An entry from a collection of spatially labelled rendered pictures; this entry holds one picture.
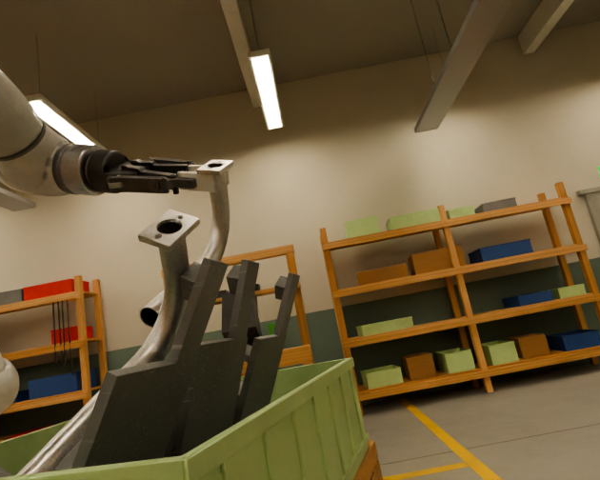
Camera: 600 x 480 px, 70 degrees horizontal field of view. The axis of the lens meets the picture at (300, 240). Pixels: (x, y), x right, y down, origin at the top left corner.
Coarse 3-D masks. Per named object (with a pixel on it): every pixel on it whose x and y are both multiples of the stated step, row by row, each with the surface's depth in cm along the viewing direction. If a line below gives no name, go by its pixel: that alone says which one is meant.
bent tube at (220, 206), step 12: (204, 168) 67; (216, 168) 67; (228, 168) 69; (216, 192) 69; (216, 204) 70; (228, 204) 71; (216, 216) 71; (228, 216) 72; (216, 228) 71; (228, 228) 72; (216, 240) 71; (204, 252) 70; (216, 252) 70; (156, 300) 56; (144, 312) 56; (156, 312) 54
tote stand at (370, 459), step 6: (372, 444) 85; (372, 450) 83; (366, 456) 78; (372, 456) 82; (366, 462) 76; (372, 462) 81; (378, 462) 85; (360, 468) 72; (366, 468) 75; (372, 468) 79; (378, 468) 84; (360, 474) 70; (366, 474) 73; (372, 474) 79; (378, 474) 83
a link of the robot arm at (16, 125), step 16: (0, 80) 64; (0, 96) 63; (16, 96) 66; (0, 112) 64; (16, 112) 66; (32, 112) 69; (0, 128) 65; (16, 128) 67; (32, 128) 69; (0, 144) 67; (16, 144) 68
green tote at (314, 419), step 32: (288, 384) 89; (320, 384) 61; (352, 384) 81; (256, 416) 40; (288, 416) 48; (320, 416) 59; (352, 416) 76; (0, 448) 57; (32, 448) 61; (224, 448) 33; (256, 448) 39; (288, 448) 46; (320, 448) 56; (352, 448) 71
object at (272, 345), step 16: (288, 288) 79; (288, 304) 80; (288, 320) 82; (272, 336) 75; (256, 352) 68; (272, 352) 77; (256, 368) 70; (272, 368) 79; (256, 384) 71; (272, 384) 81; (240, 400) 68; (256, 400) 73; (240, 416) 68
